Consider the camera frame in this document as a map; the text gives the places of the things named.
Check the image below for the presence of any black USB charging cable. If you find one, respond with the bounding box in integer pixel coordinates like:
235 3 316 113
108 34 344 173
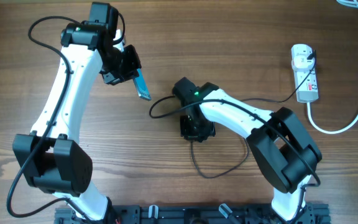
190 51 316 180

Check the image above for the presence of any Galaxy smartphone with teal screen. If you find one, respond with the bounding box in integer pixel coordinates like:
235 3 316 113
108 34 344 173
133 68 152 101

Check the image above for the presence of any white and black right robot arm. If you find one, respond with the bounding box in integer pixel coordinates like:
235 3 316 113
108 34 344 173
172 77 322 223

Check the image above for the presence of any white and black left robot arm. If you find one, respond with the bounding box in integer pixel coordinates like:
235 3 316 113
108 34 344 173
12 2 150 223

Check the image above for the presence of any white USB charger plug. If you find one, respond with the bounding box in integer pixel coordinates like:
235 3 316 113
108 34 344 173
291 54 314 72

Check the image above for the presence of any white power strip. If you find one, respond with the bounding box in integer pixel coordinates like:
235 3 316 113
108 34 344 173
291 44 319 103

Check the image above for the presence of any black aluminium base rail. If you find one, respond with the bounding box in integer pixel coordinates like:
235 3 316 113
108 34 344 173
54 203 331 224

